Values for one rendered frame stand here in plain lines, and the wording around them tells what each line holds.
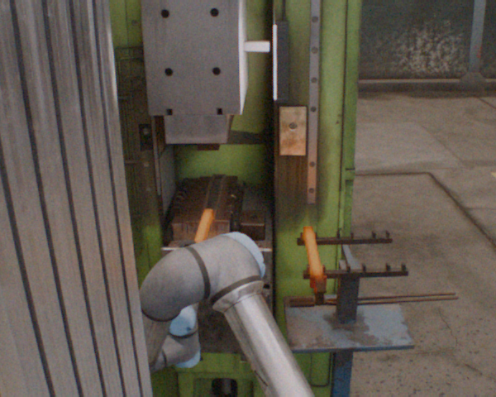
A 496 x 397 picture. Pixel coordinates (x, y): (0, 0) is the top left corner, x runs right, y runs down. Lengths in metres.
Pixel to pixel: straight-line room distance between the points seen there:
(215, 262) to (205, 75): 0.83
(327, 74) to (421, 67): 6.38
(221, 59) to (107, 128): 1.23
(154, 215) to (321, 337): 0.77
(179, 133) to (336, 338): 0.82
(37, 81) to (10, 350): 0.22
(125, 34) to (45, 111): 1.51
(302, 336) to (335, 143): 0.67
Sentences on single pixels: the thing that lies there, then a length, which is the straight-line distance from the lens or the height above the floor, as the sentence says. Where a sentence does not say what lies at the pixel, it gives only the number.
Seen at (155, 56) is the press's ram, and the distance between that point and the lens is 1.84.
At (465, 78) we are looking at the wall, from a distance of 8.56.
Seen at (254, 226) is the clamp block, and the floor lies 0.97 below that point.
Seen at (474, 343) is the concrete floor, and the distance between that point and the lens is 3.18.
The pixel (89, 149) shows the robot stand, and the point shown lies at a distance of 0.58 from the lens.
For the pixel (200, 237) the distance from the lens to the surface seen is 1.81.
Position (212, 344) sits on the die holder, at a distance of 2.20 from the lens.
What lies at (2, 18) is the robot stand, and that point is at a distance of 0.45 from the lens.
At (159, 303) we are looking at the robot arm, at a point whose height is 1.22.
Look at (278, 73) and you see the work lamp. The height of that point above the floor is 1.48.
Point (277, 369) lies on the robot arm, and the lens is 1.13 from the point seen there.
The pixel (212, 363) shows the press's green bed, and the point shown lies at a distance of 2.26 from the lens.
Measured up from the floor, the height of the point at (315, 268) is 0.99.
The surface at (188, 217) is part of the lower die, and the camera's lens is 2.03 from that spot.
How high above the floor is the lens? 1.86
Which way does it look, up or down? 24 degrees down
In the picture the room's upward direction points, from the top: 1 degrees counter-clockwise
